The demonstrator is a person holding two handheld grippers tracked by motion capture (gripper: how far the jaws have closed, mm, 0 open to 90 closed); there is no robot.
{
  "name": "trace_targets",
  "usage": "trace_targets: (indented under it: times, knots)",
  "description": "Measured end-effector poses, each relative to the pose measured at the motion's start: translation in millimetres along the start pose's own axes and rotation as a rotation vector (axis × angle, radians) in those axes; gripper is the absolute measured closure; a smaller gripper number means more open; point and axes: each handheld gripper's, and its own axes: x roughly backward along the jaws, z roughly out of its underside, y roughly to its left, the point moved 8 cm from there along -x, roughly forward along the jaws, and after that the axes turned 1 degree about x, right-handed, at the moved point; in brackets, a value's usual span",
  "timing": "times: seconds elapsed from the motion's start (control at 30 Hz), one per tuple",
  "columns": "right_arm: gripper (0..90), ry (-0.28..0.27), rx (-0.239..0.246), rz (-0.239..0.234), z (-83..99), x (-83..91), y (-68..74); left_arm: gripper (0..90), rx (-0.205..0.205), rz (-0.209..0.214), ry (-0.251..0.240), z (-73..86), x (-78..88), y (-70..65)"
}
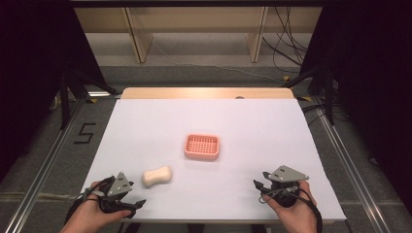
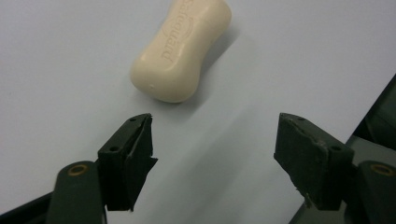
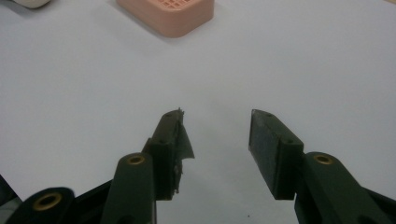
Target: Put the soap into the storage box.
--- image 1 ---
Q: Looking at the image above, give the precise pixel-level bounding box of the black curtain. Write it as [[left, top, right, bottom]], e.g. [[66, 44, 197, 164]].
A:
[[299, 0, 412, 215], [0, 0, 113, 183]]

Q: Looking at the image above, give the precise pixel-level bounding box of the bundle of black cables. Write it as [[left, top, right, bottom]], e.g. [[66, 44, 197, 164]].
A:
[[261, 6, 309, 75]]

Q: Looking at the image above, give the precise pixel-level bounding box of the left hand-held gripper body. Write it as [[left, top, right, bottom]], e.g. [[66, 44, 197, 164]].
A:
[[97, 171, 135, 215]]

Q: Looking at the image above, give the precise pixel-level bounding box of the person's right hand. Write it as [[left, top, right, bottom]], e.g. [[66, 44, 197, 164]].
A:
[[262, 180, 319, 231]]

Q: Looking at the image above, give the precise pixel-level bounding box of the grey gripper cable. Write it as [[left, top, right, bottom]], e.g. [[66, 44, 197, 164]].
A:
[[257, 185, 299, 204]]

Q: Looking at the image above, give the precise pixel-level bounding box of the pink soap dish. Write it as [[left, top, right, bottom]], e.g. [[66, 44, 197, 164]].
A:
[[183, 133, 221, 162]]

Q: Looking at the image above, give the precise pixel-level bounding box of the white table cover sheet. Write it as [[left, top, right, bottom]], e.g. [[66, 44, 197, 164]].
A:
[[82, 98, 348, 225]]

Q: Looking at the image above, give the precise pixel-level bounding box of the aluminium floor rail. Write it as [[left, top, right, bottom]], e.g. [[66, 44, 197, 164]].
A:
[[309, 95, 393, 233], [2, 91, 113, 233]]

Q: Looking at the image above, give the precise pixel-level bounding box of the light wooden shelf unit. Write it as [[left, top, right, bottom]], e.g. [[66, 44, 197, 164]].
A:
[[73, 6, 324, 65]]

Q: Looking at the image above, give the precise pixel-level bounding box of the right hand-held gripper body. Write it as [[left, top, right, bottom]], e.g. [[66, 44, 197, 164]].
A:
[[261, 164, 310, 209]]

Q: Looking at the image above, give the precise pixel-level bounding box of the light wooden table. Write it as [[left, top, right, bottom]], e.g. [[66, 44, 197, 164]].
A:
[[120, 86, 295, 100]]

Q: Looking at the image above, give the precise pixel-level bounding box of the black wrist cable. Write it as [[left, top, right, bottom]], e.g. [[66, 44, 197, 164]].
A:
[[292, 186, 325, 233], [63, 175, 117, 225]]

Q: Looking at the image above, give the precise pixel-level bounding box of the black tripod stand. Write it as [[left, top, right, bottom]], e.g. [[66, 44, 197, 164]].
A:
[[57, 68, 120, 131], [284, 62, 338, 126]]

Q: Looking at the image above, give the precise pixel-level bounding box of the cream soap bar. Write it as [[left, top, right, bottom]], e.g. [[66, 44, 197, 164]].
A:
[[142, 165, 173, 188]]

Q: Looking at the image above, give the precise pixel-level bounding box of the person's left hand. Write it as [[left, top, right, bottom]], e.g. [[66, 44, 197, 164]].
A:
[[60, 181, 132, 233]]

